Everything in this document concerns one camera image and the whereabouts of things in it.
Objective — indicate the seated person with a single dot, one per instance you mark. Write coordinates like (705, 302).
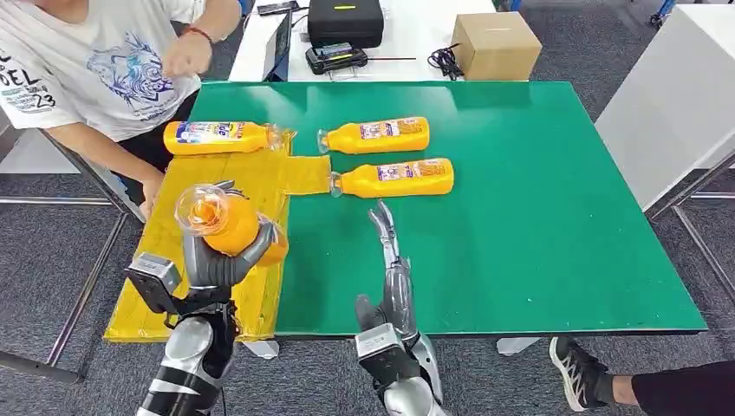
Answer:
(86, 57)

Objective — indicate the black carry case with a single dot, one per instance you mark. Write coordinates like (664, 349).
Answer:
(344, 26)

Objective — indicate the black phone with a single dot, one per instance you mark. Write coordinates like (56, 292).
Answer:
(278, 7)

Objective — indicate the brown cardboard box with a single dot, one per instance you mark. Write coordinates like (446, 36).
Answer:
(495, 52)

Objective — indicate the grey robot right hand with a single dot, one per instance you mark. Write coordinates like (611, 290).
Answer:
(399, 298)

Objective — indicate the metal side table frame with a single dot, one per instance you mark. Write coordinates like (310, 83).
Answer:
(703, 252)

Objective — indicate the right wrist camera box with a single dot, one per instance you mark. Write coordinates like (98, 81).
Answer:
(385, 356)

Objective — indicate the pale grey side table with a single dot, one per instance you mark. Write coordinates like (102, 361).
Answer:
(666, 103)

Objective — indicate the person's left hand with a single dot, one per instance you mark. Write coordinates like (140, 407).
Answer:
(186, 54)

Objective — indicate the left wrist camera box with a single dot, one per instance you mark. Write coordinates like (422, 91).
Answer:
(152, 281)

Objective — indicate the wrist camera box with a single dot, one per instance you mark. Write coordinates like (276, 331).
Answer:
(152, 281)
(385, 356)

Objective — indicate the black white sneaker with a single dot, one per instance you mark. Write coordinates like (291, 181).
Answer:
(577, 373)

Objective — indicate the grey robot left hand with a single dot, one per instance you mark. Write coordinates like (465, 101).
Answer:
(209, 270)

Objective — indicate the person's leg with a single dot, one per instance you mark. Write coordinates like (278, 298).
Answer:
(677, 390)

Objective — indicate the orange drink bottle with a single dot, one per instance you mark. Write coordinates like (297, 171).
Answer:
(356, 140)
(212, 146)
(232, 224)
(367, 186)

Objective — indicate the grey metal frame table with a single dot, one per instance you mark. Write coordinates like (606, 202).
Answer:
(40, 369)

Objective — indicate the blue chair base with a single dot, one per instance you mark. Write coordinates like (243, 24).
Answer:
(663, 14)

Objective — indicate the white desk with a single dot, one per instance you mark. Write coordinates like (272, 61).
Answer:
(413, 29)

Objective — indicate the green table mat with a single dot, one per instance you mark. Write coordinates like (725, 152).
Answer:
(545, 229)

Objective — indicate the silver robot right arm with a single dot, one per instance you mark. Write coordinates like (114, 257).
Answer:
(410, 402)

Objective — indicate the black handheld controller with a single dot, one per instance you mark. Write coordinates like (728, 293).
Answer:
(336, 58)

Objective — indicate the person's right hand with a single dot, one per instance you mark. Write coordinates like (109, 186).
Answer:
(151, 192)

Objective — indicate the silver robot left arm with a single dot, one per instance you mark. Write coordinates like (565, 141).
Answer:
(184, 350)

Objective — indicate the white table foot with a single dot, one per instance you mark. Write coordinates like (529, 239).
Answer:
(517, 345)
(263, 349)

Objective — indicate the red wristband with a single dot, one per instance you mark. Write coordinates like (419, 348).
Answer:
(198, 33)

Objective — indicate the dark laptop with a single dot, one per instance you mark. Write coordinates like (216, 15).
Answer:
(278, 49)

